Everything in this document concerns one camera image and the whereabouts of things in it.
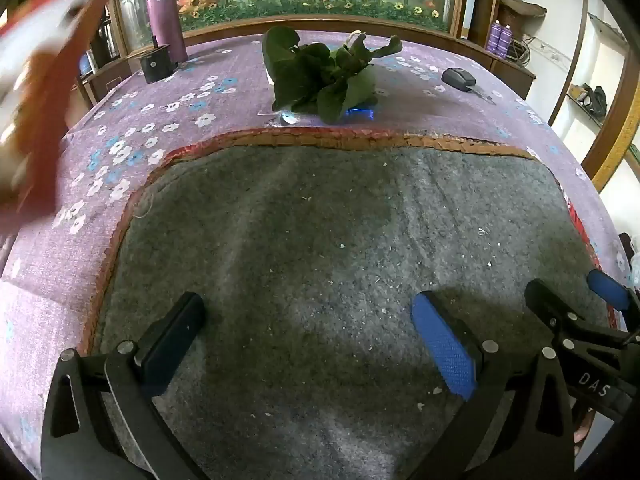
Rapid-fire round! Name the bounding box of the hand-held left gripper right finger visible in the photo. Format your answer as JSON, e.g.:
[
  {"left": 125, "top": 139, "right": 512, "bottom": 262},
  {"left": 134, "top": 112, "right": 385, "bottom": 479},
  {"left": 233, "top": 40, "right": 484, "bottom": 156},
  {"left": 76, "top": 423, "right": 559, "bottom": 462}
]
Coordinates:
[{"left": 410, "top": 290, "right": 576, "bottom": 480}]

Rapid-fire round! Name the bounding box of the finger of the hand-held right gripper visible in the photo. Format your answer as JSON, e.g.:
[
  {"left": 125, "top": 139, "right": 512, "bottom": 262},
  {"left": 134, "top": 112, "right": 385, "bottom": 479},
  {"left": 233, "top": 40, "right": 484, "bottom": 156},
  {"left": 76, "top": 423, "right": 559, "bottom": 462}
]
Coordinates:
[
  {"left": 588, "top": 268, "right": 640, "bottom": 331},
  {"left": 524, "top": 278, "right": 626, "bottom": 356}
]

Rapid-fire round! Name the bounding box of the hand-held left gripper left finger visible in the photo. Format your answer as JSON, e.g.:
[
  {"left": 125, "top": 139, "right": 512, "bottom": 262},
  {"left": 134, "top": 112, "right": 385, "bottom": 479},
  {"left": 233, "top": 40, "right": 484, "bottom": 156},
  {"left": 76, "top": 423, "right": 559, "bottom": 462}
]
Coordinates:
[{"left": 41, "top": 291, "right": 211, "bottom": 480}]

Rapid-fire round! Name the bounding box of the red tray with white inside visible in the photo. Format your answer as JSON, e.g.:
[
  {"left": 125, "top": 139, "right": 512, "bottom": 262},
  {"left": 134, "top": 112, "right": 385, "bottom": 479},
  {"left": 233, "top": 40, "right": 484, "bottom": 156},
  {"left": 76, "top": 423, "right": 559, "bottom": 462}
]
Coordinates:
[{"left": 0, "top": 0, "right": 121, "bottom": 221}]

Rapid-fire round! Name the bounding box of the grey mat with red border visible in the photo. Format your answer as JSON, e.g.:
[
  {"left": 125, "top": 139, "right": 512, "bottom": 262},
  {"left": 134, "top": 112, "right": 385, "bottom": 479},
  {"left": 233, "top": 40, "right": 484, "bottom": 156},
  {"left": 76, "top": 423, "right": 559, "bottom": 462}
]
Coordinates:
[{"left": 82, "top": 127, "right": 631, "bottom": 480}]

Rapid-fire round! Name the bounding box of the wooden sideboard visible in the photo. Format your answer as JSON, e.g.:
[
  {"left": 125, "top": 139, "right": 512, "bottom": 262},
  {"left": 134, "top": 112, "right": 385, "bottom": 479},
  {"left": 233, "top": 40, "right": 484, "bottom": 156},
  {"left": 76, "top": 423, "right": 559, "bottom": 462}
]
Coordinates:
[{"left": 465, "top": 35, "right": 537, "bottom": 98}]

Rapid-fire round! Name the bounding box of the black car key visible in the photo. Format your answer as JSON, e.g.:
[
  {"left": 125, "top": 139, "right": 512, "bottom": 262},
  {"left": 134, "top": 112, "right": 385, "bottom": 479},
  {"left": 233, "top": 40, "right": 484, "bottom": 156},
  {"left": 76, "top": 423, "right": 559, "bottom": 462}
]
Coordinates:
[{"left": 441, "top": 67, "right": 497, "bottom": 106}]

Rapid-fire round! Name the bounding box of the small black box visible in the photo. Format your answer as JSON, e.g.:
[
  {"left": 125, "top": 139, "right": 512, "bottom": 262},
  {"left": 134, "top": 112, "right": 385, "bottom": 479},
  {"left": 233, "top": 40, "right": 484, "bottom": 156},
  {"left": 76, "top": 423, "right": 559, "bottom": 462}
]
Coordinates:
[{"left": 140, "top": 44, "right": 173, "bottom": 84}]

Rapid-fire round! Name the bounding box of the wooden shelf unit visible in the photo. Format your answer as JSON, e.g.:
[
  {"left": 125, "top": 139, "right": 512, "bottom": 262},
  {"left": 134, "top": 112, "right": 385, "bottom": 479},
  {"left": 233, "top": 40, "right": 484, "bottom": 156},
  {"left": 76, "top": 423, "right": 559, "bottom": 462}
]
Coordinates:
[{"left": 75, "top": 5, "right": 123, "bottom": 106}]

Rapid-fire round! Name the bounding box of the brown woven basket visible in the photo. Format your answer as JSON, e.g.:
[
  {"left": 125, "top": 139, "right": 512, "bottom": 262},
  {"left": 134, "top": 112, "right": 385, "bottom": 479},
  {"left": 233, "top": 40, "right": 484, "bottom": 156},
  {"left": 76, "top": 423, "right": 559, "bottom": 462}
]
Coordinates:
[{"left": 500, "top": 0, "right": 549, "bottom": 20}]

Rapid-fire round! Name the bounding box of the bunch of leafy greens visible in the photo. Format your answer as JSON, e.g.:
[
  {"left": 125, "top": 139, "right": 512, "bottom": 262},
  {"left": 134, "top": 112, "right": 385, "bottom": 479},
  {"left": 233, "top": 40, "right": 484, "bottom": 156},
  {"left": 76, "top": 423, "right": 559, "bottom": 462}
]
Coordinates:
[{"left": 261, "top": 26, "right": 403, "bottom": 125}]

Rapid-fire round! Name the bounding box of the purple thermos bottle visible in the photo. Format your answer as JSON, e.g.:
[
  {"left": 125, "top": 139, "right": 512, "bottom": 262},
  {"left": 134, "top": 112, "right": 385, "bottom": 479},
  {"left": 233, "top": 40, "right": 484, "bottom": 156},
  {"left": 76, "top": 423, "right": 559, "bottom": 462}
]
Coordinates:
[{"left": 144, "top": 0, "right": 189, "bottom": 63}]

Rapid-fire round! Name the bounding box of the wall shelf with wooden frame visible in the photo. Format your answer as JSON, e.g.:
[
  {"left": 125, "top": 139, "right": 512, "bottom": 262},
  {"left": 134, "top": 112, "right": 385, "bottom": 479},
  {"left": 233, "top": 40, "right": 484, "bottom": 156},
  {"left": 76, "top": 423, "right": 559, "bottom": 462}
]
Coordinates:
[{"left": 549, "top": 10, "right": 640, "bottom": 201}]

